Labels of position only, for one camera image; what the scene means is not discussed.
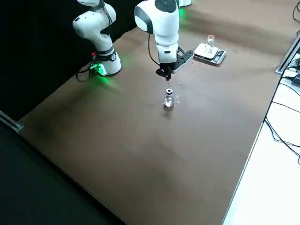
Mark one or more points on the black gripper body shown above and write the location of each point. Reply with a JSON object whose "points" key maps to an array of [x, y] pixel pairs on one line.
{"points": [[167, 66]]}

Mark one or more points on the glass dropper red bulb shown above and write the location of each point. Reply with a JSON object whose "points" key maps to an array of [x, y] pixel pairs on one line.
{"points": [[167, 80]]}

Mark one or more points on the clear glass bottle orange rim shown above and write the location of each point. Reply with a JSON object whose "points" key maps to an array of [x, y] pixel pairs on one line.
{"points": [[209, 45]]}

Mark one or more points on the clear dropper bottle blue collar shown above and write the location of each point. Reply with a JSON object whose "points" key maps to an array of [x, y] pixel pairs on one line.
{"points": [[168, 100]]}

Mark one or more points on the silver electronic balance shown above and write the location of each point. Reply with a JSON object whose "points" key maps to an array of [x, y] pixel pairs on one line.
{"points": [[219, 57]]}

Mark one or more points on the black backdrop cloth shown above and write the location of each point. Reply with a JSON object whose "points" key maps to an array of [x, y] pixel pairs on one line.
{"points": [[35, 47]]}

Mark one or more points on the white side table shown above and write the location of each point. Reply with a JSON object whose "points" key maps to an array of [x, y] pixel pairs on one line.
{"points": [[269, 187]]}

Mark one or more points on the wrist camera black bracket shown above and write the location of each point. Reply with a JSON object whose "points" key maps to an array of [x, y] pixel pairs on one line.
{"points": [[185, 57]]}

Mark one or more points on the aluminium camera mount post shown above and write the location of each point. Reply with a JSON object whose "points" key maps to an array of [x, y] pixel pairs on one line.
{"points": [[287, 58]]}

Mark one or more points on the aluminium frame profile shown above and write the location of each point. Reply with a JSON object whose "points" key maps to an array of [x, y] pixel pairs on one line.
{"points": [[11, 123]]}

